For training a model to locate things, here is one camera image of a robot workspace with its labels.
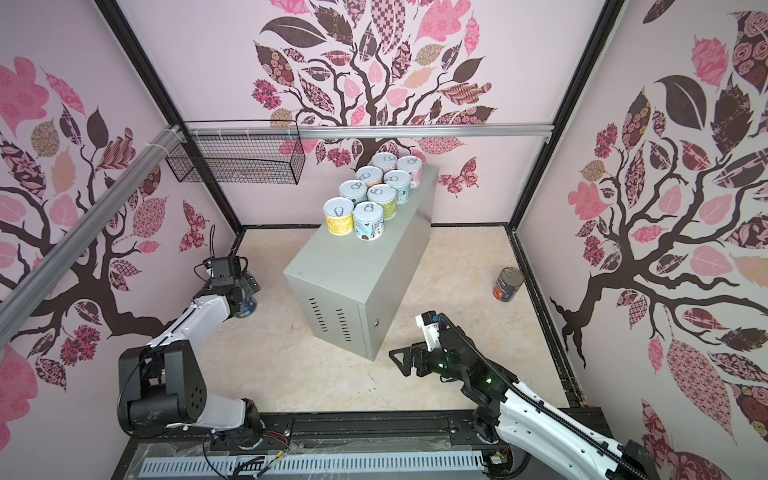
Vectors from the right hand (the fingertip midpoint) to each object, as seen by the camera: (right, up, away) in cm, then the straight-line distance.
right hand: (401, 349), depth 75 cm
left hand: (-50, +13, +13) cm, 54 cm away
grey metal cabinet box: (-11, +17, -13) cm, 24 cm away
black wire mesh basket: (-52, +58, +20) cm, 80 cm away
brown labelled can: (+34, +15, +17) cm, 41 cm away
